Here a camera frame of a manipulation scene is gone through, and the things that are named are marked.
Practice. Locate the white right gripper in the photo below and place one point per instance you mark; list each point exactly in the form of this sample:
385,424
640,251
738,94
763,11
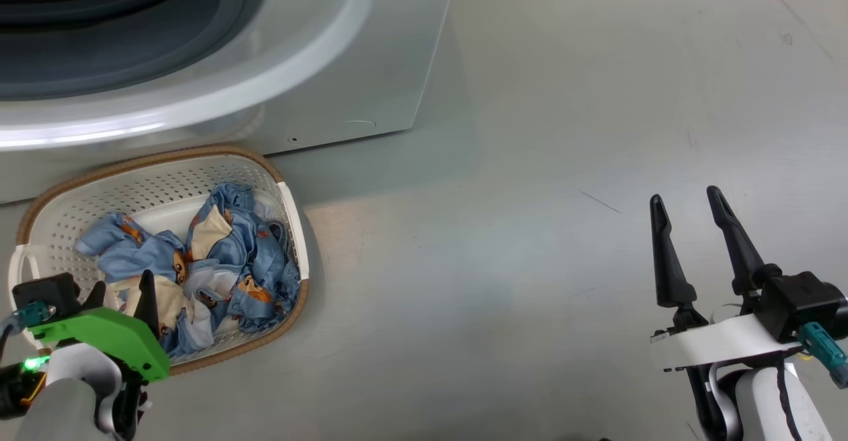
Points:
715,345

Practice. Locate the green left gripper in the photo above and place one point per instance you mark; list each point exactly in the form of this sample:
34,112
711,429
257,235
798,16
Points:
106,335

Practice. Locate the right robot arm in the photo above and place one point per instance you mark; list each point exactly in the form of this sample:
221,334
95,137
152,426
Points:
755,408

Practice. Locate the cream perforated laundry basket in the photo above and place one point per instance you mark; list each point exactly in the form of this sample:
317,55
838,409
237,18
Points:
165,176

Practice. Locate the grey rubber door seal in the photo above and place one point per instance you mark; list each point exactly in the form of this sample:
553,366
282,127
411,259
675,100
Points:
132,57

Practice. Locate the white front-load washing machine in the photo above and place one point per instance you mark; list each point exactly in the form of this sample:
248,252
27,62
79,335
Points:
331,44

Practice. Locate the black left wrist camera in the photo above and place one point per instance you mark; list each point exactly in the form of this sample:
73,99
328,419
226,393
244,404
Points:
46,292

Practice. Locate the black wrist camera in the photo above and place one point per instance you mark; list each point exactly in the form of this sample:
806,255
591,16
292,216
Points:
798,305
46,292

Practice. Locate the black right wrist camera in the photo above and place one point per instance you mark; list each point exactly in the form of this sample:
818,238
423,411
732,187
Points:
798,305

